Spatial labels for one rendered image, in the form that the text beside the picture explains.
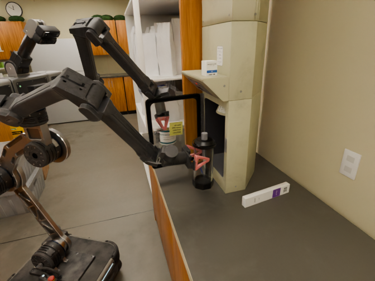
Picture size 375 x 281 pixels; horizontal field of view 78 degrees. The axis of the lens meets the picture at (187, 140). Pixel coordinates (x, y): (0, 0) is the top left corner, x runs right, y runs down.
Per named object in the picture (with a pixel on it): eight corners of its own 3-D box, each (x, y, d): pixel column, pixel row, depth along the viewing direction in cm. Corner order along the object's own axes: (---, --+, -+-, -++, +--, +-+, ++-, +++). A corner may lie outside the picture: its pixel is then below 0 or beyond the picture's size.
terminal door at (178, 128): (201, 158, 140) (200, 92, 125) (152, 169, 130) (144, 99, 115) (200, 158, 141) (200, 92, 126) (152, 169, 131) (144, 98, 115)
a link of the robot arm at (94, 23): (73, 8, 99) (62, 22, 93) (105, 17, 99) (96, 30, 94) (92, 83, 136) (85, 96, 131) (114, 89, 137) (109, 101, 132)
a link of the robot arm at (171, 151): (149, 146, 104) (144, 164, 100) (152, 135, 94) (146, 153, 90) (174, 153, 106) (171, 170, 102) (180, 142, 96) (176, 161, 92)
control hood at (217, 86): (202, 88, 126) (202, 69, 122) (229, 101, 97) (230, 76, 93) (181, 90, 123) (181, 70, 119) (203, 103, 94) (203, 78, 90)
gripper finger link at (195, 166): (205, 148, 106) (186, 150, 103) (211, 154, 100) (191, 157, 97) (204, 161, 109) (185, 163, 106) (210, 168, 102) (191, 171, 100)
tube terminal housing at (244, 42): (239, 158, 151) (246, 26, 120) (268, 184, 122) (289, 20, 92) (202, 164, 144) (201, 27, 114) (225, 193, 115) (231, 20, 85)
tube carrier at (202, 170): (208, 174, 119) (210, 136, 111) (217, 185, 110) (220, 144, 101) (188, 178, 116) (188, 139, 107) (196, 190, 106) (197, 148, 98)
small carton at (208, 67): (211, 74, 102) (211, 59, 99) (217, 75, 97) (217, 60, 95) (201, 75, 100) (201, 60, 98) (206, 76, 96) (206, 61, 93)
